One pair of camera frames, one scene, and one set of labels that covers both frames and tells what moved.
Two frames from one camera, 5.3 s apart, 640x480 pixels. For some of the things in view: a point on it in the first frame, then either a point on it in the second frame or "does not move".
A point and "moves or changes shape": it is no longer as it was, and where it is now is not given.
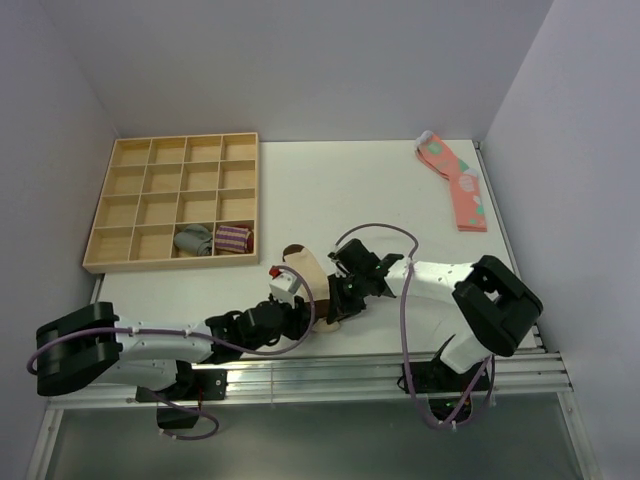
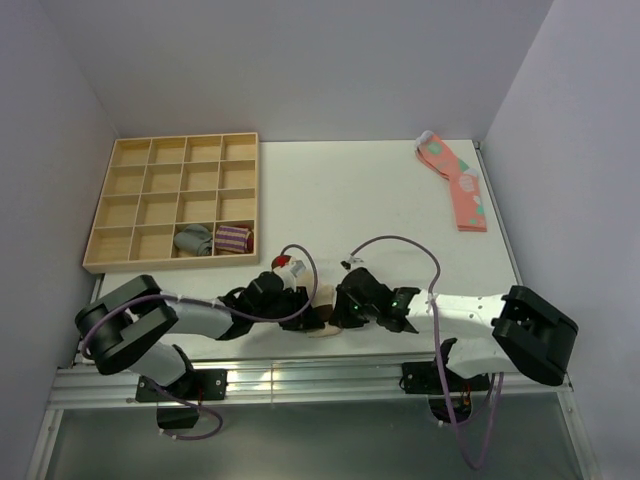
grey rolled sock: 195,239 does not move
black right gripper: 337,310 -> 341,316
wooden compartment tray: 156,186 does not move
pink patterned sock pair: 467,205 does not move
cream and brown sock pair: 297,256 moves or changes shape
